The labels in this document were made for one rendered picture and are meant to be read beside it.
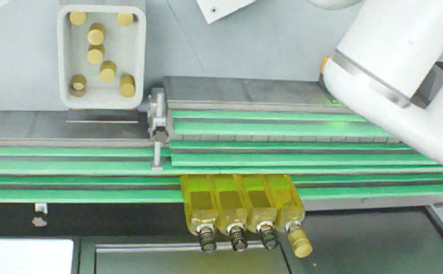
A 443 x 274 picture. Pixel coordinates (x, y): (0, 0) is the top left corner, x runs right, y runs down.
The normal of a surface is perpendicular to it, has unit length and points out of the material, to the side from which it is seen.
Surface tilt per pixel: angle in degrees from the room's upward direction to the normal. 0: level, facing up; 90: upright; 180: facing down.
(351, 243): 89
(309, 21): 0
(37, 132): 90
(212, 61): 0
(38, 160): 90
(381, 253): 89
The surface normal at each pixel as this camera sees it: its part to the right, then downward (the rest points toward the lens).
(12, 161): 0.11, -0.84
